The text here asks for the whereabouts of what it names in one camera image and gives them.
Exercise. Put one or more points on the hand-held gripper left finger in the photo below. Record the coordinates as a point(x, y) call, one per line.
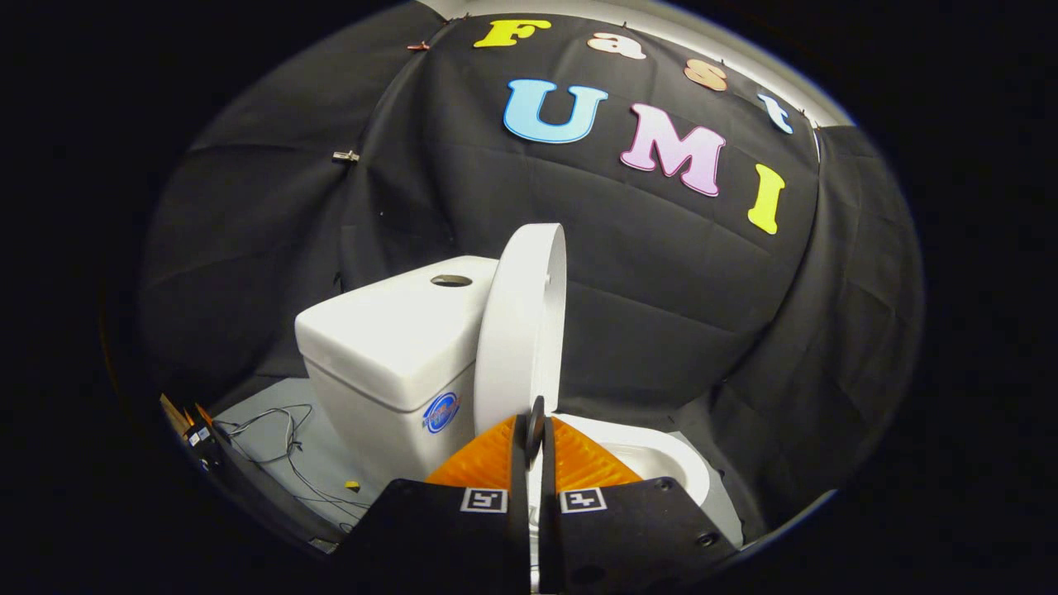
point(519, 529)

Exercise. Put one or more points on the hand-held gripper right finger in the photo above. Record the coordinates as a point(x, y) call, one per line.
point(548, 537)

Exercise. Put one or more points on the white toilet lid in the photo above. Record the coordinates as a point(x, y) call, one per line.
point(517, 330)

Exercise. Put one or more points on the white ceramic toilet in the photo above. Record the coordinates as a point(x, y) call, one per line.
point(380, 339)

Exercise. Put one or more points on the black backdrop cloth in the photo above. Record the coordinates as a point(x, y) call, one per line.
point(661, 289)

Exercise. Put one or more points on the small black device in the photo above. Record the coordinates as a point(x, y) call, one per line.
point(202, 442)

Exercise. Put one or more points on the small silver clip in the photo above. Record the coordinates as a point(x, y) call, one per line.
point(345, 155)

